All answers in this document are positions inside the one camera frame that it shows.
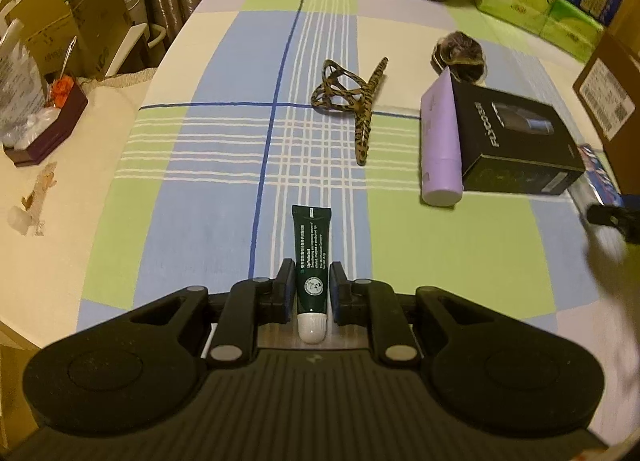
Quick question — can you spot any leopard print hair clip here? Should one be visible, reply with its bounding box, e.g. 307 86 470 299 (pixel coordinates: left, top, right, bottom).
311 57 390 166

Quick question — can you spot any small brown cardboard box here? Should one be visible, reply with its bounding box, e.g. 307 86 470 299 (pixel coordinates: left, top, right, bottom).
7 0 76 76

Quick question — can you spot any white crinkled plastic bag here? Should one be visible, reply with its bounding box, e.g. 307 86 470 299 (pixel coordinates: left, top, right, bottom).
0 18 51 146

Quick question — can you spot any brown box with white inside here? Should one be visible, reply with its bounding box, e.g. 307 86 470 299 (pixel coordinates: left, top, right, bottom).
572 28 640 204

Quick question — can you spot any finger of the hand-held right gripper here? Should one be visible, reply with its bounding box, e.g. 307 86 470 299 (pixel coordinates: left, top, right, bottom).
587 203 640 244

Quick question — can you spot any dark velvet scrunchie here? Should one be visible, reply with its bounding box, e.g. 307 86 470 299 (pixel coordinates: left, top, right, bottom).
431 31 487 84

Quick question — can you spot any checkered cloth desktop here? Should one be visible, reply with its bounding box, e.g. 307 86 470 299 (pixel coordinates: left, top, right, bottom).
75 0 640 337

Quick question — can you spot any green lip balm tube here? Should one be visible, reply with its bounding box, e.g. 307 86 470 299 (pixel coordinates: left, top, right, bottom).
291 205 333 344

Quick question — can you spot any cream embroidered cloth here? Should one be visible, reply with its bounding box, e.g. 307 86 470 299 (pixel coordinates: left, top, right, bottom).
0 68 161 337

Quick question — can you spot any purple tube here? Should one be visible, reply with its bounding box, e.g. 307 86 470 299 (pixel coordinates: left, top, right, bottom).
420 68 463 206

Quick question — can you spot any dark red octagonal box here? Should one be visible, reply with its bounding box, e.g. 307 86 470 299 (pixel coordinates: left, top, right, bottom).
2 83 90 168

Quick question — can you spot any blue tissue packet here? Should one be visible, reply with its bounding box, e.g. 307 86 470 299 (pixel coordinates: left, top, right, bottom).
575 143 626 209

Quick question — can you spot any large brown cardboard box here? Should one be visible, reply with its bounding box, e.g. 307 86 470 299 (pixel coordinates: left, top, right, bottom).
62 0 133 79

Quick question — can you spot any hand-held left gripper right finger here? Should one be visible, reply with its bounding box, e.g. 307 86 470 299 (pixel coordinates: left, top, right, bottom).
331 263 507 368

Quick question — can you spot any metal spoon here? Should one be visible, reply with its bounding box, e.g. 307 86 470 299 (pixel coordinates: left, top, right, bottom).
57 36 78 82

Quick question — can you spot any black product box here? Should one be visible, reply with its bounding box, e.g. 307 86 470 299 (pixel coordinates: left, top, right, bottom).
447 81 586 196

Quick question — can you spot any white plastic stool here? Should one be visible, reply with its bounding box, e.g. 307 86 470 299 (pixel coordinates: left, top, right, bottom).
127 21 168 76

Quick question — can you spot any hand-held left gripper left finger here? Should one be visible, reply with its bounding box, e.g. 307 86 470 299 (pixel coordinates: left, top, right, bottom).
116 258 297 370

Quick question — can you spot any orange wrapper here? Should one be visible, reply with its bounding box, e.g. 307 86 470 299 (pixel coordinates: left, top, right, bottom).
47 78 76 106

